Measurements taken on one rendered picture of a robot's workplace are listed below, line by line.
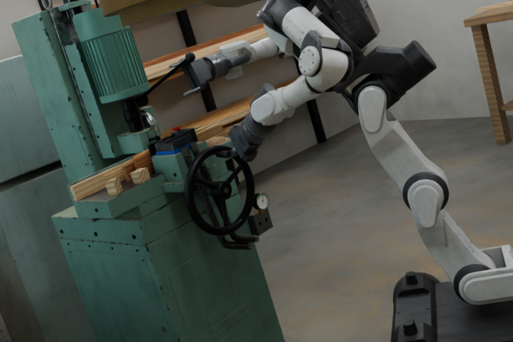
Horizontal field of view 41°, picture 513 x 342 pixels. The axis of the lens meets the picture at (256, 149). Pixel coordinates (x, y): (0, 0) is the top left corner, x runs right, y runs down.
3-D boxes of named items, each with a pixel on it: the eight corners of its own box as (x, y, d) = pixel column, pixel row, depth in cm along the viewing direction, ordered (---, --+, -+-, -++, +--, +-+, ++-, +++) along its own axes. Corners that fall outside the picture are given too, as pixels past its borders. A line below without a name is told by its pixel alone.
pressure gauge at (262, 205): (261, 217, 249) (254, 196, 247) (253, 217, 251) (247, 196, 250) (272, 210, 253) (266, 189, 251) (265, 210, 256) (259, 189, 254)
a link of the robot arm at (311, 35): (365, 48, 178) (321, 11, 194) (326, 41, 171) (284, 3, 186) (346, 86, 183) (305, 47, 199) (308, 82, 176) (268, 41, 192)
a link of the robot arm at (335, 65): (310, 110, 194) (356, 84, 179) (281, 107, 188) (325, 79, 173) (304, 75, 197) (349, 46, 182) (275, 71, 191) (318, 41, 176)
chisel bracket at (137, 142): (146, 156, 237) (138, 133, 235) (123, 158, 247) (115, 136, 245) (162, 149, 242) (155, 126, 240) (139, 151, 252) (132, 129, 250)
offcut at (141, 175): (150, 178, 226) (146, 167, 225) (140, 183, 222) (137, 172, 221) (143, 179, 228) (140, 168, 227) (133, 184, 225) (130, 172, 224)
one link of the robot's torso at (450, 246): (502, 273, 238) (437, 155, 232) (508, 301, 219) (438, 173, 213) (460, 290, 243) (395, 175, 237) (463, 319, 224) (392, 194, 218)
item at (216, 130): (111, 186, 231) (106, 175, 230) (107, 186, 233) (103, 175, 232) (224, 132, 268) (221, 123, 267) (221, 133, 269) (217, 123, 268)
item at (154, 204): (142, 217, 221) (138, 206, 220) (106, 216, 236) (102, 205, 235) (228, 171, 247) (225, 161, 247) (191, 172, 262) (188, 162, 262)
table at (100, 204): (129, 220, 206) (123, 201, 205) (77, 217, 228) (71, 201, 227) (262, 150, 247) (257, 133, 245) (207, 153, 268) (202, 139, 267)
